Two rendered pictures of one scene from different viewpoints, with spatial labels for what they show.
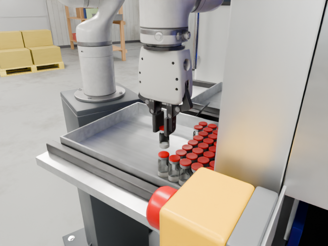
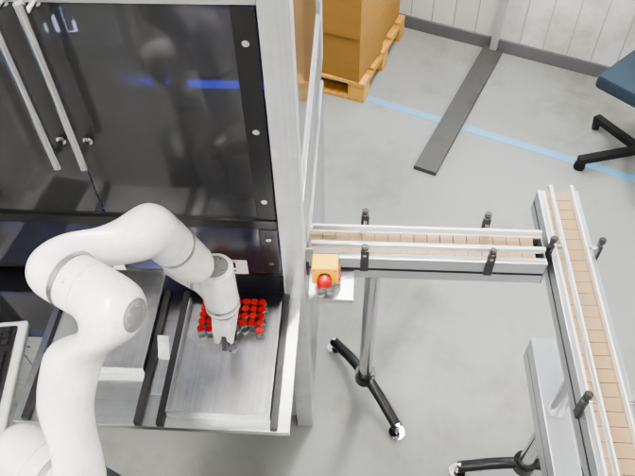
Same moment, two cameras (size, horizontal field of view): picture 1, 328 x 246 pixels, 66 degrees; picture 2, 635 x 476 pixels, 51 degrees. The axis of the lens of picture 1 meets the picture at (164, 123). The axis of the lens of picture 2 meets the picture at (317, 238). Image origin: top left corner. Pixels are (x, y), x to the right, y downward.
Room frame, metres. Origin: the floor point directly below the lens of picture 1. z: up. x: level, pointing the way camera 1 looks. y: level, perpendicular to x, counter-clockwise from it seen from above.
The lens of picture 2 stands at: (0.71, 0.89, 2.45)
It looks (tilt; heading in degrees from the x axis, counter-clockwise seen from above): 51 degrees down; 240
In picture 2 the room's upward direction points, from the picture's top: 2 degrees counter-clockwise
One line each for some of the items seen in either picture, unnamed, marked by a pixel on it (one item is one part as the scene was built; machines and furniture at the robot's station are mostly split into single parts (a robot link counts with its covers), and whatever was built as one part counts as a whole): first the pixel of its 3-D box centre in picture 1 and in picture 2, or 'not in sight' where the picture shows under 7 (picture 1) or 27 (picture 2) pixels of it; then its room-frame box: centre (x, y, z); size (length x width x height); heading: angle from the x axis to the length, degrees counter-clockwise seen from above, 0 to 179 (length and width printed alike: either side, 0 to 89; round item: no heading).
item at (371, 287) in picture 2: not in sight; (368, 328); (-0.04, -0.08, 0.46); 0.09 x 0.09 x 0.77; 56
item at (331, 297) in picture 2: not in sight; (331, 280); (0.12, -0.07, 0.87); 0.14 x 0.13 x 0.02; 56
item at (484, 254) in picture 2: not in sight; (425, 246); (-0.16, 0.00, 0.92); 0.69 x 0.15 x 0.16; 146
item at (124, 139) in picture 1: (159, 141); (227, 356); (0.49, 0.01, 0.90); 0.34 x 0.26 x 0.04; 56
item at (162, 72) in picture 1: (164, 71); (225, 316); (0.47, 0.00, 1.06); 0.10 x 0.07 x 0.11; 56
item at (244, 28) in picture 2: not in sight; (260, 166); (0.29, -0.10, 1.40); 0.05 x 0.01 x 0.80; 146
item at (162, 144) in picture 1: (164, 137); not in sight; (0.47, 0.00, 0.92); 0.02 x 0.02 x 0.04
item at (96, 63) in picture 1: (97, 70); not in sight; (0.93, 0.24, 0.95); 0.19 x 0.19 x 0.18
